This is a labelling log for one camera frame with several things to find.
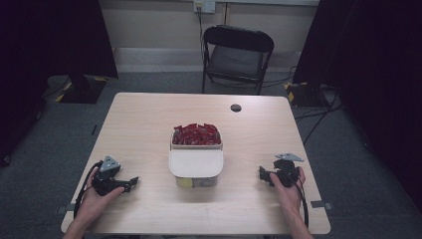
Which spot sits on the person's right hand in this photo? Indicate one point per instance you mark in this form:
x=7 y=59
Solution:
x=292 y=197

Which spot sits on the black stand base yellow tape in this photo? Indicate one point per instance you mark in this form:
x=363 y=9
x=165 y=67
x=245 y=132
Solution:
x=83 y=91
x=305 y=94

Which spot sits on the pile of red packets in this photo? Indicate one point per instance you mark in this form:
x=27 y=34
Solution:
x=196 y=134

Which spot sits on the white wall socket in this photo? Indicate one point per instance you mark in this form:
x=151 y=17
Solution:
x=204 y=6

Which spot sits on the dark curtain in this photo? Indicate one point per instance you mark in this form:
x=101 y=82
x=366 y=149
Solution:
x=375 y=66
x=49 y=49

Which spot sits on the yellow snack inside box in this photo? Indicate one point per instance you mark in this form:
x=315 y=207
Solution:
x=184 y=182

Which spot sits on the grey snack inside box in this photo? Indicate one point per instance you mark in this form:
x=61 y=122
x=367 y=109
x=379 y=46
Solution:
x=205 y=182

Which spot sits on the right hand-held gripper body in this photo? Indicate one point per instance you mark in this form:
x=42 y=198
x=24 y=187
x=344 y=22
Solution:
x=288 y=174

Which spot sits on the grey tape strip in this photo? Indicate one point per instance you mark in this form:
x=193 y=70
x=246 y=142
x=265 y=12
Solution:
x=66 y=208
x=321 y=204

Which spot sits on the black folding chair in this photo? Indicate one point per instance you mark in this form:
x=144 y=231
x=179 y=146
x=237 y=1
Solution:
x=237 y=59

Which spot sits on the clear storage box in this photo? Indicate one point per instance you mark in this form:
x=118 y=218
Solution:
x=195 y=182

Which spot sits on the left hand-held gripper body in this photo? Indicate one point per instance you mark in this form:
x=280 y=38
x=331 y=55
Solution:
x=107 y=186

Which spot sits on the person's left hand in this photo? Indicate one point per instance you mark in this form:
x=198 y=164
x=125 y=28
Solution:
x=94 y=204

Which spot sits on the white box lid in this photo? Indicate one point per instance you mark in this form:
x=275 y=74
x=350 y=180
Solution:
x=195 y=162

